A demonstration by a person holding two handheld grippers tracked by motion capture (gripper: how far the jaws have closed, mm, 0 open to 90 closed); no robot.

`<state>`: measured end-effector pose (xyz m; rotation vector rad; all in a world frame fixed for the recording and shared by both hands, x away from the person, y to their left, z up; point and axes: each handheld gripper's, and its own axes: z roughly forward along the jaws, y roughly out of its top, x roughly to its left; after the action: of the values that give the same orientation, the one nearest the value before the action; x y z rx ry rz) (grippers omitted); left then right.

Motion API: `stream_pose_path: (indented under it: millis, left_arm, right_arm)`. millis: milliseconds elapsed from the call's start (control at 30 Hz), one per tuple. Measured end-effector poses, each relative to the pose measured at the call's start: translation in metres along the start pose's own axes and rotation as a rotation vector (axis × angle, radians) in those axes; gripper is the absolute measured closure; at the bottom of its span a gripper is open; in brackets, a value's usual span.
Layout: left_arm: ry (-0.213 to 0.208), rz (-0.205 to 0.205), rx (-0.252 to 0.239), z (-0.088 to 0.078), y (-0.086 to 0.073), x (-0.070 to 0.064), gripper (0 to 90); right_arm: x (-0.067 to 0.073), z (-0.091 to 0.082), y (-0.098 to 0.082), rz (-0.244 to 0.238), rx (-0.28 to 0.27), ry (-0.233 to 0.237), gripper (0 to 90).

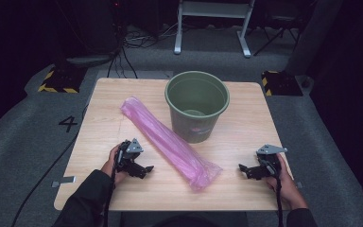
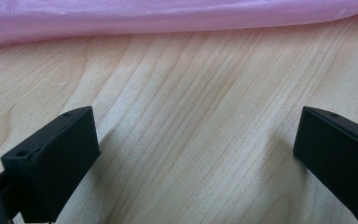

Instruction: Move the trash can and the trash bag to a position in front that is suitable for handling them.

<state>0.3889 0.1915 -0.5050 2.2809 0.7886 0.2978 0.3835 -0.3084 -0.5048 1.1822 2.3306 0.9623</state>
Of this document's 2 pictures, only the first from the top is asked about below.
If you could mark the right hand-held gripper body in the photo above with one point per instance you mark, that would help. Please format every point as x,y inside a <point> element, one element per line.
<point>268,165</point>

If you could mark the grey tape strip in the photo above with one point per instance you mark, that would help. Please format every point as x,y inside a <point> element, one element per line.
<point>298,185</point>
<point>64,180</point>

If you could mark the white metal stand frame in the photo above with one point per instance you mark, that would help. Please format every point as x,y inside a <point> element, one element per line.
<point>214,9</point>

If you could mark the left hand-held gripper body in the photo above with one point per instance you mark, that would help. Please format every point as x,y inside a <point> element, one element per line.
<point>129,157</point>

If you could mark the person's left hand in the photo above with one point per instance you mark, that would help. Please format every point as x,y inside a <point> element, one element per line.
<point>110,167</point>

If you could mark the person's lap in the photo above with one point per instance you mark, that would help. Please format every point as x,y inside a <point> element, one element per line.
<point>182,220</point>

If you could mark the pink plastic bag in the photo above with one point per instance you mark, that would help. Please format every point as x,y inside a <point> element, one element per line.
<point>167,142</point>

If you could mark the black equipment stand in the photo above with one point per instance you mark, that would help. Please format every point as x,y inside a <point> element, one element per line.
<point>91,31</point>

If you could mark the black tripod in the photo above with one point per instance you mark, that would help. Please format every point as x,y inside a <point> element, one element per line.
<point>275,33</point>

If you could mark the person's right hand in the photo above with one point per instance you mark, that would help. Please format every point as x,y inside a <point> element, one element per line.
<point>285,183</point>

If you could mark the black yellow striped base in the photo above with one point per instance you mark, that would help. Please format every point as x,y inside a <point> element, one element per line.
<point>63,80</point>
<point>282,83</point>

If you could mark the grey slanted pole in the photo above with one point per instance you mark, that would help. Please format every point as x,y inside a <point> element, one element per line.
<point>312,34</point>

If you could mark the green plastic bucket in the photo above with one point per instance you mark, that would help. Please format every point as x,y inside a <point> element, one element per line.
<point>201,126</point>

